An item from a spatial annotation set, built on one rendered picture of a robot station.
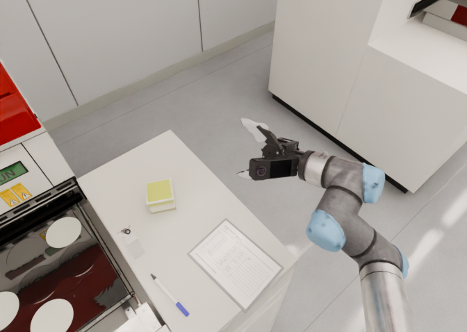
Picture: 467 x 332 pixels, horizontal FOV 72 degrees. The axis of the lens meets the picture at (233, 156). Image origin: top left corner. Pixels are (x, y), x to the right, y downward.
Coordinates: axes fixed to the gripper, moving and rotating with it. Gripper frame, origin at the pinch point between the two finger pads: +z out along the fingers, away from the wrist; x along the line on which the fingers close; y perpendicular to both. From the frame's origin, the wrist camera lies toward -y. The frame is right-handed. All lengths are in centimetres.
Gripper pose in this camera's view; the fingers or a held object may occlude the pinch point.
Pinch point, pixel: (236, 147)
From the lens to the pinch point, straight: 83.5
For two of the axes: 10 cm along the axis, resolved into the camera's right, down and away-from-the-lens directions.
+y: 6.4, -2.1, 7.4
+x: 0.7, -9.4, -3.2
